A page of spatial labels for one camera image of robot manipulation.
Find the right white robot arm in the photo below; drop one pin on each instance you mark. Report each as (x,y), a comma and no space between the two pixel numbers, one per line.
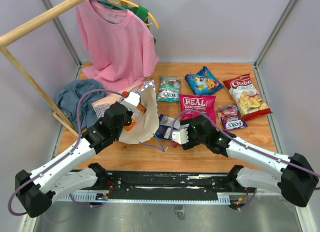
(290,176)

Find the green white snack pack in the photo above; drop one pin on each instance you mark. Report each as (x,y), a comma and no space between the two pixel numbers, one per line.
(169,89)

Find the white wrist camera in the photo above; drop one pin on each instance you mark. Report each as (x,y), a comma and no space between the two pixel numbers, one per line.
(130,100)
(180,136)

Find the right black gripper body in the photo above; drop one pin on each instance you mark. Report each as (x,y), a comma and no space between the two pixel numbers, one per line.
(194,139)

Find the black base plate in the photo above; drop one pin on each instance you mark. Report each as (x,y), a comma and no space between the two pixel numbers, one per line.
(173,186)

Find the orange snack pack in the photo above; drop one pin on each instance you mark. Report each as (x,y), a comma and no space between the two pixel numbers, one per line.
(136,116)

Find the blue white snack pack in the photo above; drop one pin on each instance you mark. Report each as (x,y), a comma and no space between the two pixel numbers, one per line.
(164,129)

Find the blue checkered paper bag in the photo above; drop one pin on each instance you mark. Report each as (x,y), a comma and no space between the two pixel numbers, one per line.
(144,124)

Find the pink t-shirt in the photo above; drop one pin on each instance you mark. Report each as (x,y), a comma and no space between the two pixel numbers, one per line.
(120,45)

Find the wooden clothes rack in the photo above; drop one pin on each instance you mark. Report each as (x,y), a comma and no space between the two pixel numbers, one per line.
(50,61)

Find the blue snack bag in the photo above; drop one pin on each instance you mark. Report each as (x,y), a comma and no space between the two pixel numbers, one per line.
(203,82)

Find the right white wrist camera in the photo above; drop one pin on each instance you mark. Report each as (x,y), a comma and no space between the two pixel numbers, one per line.
(180,136)

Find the red Chuba chips bag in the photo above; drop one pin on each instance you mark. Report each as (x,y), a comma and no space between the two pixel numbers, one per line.
(247,98)

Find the pink snack bag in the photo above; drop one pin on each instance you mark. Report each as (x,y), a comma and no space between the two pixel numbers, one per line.
(204,104)

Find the yellow hanger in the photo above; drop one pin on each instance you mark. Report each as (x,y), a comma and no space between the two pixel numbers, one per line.
(140,11)

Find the grey-blue hanger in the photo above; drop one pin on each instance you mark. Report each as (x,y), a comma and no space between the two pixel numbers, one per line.
(108,4)

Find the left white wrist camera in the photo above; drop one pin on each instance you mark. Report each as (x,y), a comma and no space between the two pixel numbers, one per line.
(130,100)

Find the blue crumpled cloth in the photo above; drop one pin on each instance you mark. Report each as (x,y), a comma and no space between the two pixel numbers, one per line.
(68,98)

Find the green garment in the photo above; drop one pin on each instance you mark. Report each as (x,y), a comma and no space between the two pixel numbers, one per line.
(141,12)

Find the pink purple snack pouch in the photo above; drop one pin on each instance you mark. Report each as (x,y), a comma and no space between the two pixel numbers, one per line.
(230,118)

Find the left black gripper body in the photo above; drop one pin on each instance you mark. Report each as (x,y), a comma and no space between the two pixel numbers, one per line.
(128,115)

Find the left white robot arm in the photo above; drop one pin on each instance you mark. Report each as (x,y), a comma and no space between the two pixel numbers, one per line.
(39,189)

